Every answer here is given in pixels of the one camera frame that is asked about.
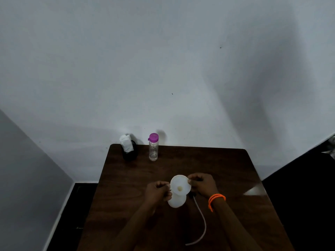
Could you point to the purple bottle cap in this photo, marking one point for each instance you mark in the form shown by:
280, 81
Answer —
153, 137

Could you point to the person's right forearm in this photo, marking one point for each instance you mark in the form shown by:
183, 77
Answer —
235, 230

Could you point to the person's left hand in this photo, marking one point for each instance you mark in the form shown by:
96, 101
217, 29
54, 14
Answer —
155, 193

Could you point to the white plastic funnel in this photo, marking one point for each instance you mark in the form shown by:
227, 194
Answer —
180, 184

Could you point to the person's right hand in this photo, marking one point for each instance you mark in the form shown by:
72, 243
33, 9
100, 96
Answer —
205, 185

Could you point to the white baseboard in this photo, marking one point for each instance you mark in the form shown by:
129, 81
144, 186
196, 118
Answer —
57, 219

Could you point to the person's left forearm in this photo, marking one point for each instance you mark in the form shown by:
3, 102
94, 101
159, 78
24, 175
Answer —
133, 230

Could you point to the clear bottle with purple cap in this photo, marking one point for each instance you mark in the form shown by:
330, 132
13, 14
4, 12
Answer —
153, 152

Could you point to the dark wooden table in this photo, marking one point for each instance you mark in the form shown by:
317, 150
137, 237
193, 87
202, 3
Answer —
125, 180

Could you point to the black round holder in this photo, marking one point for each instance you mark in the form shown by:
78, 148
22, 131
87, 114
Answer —
130, 156

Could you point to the white folded tissue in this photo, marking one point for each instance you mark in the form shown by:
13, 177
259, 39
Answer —
126, 143

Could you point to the black spray head with tube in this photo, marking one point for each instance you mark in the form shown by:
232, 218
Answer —
201, 216

